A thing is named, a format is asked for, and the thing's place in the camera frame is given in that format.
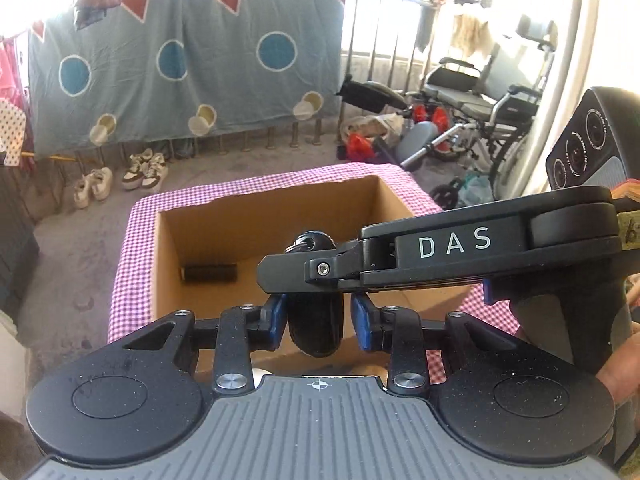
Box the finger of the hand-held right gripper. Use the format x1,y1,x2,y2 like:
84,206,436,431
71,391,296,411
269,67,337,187
256,238,399,295

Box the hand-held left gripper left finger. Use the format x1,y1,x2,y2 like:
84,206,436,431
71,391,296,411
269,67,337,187
107,293,288,396

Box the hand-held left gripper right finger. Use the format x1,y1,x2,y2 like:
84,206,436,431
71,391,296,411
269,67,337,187
350,293,522,397

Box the black key pouch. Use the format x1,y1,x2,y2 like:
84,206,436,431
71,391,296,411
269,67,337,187
284,230,347,359

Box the large cardboard box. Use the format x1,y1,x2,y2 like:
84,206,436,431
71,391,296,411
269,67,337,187
150,175,482,377

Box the person's right hand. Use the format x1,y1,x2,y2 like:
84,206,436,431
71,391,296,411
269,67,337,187
595,327,640,407

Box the black cylinder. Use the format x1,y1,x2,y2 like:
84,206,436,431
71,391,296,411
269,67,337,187
181,262,239,286

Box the green plastic bag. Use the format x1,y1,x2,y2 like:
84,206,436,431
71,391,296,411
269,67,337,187
457,172,494,207

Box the small black wheel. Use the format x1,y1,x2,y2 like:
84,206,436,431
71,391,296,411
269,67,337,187
431,184,461,209

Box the red plastic bag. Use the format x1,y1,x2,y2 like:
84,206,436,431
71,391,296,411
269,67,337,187
347,132,377,162

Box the wheelchair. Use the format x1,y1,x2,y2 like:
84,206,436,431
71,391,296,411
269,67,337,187
400,14,559,187

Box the grey padded seat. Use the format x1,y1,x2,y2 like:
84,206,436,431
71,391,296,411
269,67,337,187
397,122,442,169

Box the purple checked cloth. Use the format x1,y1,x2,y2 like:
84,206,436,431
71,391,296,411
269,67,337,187
107,162,527,382

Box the red plastic object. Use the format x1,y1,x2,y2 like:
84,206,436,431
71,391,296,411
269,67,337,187
412,104,452,127

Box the white plastic bag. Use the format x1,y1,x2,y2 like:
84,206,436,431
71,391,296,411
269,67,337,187
340,113,402,144

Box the white brown sneakers pair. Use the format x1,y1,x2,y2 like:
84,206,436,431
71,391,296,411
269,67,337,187
141,150,169,192

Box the brown and white sneaker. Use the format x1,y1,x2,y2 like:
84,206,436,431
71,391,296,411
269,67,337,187
121,152,150,191

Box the beige hanging cloth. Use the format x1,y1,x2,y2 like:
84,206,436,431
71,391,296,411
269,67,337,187
452,10,494,57

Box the blue patterned blanket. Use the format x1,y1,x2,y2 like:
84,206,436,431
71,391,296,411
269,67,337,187
27,0,349,157

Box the metal railing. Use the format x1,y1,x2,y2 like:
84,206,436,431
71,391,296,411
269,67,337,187
340,0,453,152

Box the dark cabinet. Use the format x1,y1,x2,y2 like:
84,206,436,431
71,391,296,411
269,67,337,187
0,160,42,307

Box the red dotted white garment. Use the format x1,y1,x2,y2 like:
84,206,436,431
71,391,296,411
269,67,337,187
0,97,27,167

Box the pink hanging clothes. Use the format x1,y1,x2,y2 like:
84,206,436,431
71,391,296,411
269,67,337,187
0,35,32,111

